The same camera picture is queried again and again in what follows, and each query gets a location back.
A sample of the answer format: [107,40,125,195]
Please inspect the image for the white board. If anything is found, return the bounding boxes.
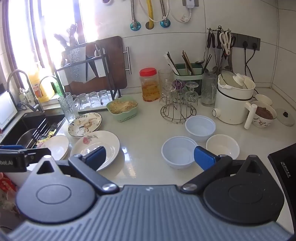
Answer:
[0,90,18,130]

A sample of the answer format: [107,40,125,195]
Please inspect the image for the flower pattern plate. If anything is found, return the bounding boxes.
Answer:
[70,130,121,172]

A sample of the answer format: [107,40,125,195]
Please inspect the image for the floral ceramic bowl with food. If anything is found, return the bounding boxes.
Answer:
[251,100,277,128]

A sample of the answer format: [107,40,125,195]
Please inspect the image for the steel pot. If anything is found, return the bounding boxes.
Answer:
[16,128,42,149]

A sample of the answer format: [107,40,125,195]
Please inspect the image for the white bowl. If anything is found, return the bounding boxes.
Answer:
[206,134,240,160]

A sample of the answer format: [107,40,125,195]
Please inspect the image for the floral patterned plate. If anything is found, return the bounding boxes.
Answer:
[68,112,102,138]

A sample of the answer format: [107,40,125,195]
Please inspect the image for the plain white plate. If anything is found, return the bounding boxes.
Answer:
[39,135,70,161]

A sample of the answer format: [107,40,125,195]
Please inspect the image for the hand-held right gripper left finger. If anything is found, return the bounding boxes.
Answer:
[30,146,120,195]

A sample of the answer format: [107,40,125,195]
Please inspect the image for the small curved steel faucet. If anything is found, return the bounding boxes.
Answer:
[38,76,64,98]

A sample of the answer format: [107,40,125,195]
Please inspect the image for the black metal dish rack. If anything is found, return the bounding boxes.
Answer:
[54,43,121,109]

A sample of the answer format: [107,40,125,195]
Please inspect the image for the tall clear glass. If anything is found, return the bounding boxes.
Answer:
[158,69,174,88]

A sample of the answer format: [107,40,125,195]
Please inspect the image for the green chopstick holder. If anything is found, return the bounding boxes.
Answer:
[173,63,204,81]

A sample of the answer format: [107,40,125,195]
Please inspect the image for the brown chopsticks bundle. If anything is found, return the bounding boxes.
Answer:
[181,50,193,75]

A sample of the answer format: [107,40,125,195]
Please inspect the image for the black power cable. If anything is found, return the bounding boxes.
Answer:
[244,43,258,77]

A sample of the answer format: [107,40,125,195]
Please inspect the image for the textured clear utensil holder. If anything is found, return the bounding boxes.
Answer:
[61,45,86,84]

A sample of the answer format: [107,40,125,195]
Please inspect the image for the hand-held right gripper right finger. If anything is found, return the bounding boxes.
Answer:
[180,146,269,194]

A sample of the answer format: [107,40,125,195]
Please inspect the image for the tall steel kitchen faucet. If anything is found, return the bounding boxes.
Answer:
[6,70,45,114]

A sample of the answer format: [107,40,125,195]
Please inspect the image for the white coiled cable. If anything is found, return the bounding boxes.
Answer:
[166,0,193,24]

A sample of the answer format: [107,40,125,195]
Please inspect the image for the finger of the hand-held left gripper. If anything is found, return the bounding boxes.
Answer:
[0,145,52,163]

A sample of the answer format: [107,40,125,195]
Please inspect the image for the glass pot lid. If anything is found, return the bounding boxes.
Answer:
[275,108,295,127]

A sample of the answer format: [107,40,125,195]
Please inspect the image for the brown wooden cutting board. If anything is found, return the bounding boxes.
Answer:
[63,35,132,94]

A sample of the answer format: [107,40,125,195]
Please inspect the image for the black induction cooktop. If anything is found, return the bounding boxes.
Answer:
[268,143,296,220]

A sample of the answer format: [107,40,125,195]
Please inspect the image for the clear glass cup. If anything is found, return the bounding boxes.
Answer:
[159,82,175,106]

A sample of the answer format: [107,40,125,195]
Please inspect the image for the green basket with dried noodles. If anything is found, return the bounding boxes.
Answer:
[106,98,138,122]

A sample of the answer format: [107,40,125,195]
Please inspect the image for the clear stemmed glass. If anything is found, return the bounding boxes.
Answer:
[185,82,199,108]

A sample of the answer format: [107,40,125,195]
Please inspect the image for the red printed packaging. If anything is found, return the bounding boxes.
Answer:
[0,173,18,209]

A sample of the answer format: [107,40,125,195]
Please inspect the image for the black kitchen sink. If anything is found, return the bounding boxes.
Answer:
[0,113,66,149]

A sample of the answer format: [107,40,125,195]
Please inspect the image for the textured glass mug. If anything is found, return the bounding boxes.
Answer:
[57,92,80,123]

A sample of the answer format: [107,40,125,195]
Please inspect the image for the orange liquid bottle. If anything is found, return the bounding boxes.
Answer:
[29,64,56,102]

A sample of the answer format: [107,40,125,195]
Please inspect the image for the pale blue plastic bowl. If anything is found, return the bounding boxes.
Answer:
[185,115,216,143]
[161,136,199,169]

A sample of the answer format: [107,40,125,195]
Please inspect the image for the braided metal hose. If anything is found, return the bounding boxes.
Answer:
[159,0,171,28]
[129,0,141,30]

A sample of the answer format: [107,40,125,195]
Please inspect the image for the metal wire glass rack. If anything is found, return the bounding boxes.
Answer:
[160,79,197,123]

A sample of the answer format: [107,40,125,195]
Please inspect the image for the hanging utensil rack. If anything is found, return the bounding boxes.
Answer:
[203,27,236,72]

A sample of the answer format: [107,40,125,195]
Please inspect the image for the red lid plastic jar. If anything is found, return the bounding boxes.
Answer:
[139,68,161,102]

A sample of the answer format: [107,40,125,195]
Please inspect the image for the white chopsticks bundle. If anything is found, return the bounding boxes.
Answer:
[164,52,179,75]

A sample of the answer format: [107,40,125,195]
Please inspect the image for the white handled scissors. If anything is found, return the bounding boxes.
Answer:
[219,31,233,55]

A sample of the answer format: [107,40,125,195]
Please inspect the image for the black wall power strip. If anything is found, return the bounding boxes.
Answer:
[231,32,260,51]

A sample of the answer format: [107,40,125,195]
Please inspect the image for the textured glass pitcher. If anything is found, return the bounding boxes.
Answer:
[200,73,218,107]

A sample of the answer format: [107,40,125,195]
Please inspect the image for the yellow gas hose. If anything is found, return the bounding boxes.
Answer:
[145,0,155,30]

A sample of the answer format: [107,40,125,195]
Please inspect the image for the white electric cooking pot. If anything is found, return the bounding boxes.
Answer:
[212,73,258,130]

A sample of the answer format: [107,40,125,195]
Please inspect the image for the white rack box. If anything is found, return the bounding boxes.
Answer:
[94,54,109,78]

